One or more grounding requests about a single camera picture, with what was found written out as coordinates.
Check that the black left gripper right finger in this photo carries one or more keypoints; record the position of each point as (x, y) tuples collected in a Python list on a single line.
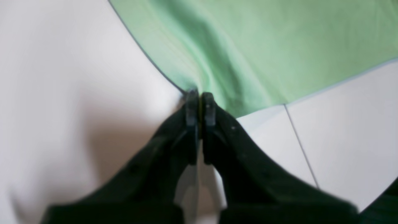
[(257, 189)]

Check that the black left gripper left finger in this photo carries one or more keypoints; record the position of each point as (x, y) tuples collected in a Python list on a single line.
[(143, 191)]

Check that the light green T-shirt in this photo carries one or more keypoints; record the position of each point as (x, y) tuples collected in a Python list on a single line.
[(255, 54)]

